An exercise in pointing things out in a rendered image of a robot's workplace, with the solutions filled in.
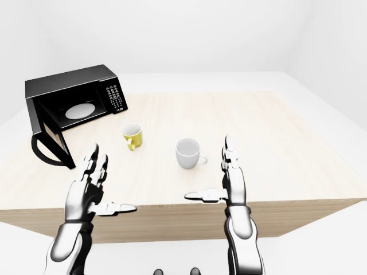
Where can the yellow-green mug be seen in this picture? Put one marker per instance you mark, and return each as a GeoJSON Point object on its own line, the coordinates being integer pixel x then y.
{"type": "Point", "coordinates": [134, 137]}

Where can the small dark rounded shape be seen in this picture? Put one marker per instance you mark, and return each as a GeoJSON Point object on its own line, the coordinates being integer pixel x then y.
{"type": "Point", "coordinates": [195, 271]}
{"type": "Point", "coordinates": [158, 271]}

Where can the black microwave oven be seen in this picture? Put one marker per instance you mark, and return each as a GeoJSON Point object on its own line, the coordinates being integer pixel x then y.
{"type": "Point", "coordinates": [66, 81]}

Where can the white mug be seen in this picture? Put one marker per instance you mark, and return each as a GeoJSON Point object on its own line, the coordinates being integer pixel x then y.
{"type": "Point", "coordinates": [187, 156]}

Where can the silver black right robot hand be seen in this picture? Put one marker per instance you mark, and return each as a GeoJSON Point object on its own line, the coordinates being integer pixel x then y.
{"type": "Point", "coordinates": [233, 183]}

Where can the white round microwave turntable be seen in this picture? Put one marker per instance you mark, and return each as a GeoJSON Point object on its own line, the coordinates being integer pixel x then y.
{"type": "Point", "coordinates": [80, 111]}

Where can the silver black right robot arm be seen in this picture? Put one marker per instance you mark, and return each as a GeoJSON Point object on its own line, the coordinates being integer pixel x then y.
{"type": "Point", "coordinates": [243, 240]}

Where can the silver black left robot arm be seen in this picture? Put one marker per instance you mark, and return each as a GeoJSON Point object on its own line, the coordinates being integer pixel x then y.
{"type": "Point", "coordinates": [70, 249]}

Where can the black microwave door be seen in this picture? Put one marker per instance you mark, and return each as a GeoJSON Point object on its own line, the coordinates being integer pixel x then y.
{"type": "Point", "coordinates": [54, 143]}

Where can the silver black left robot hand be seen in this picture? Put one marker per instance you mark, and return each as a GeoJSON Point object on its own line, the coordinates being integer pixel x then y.
{"type": "Point", "coordinates": [86, 186]}

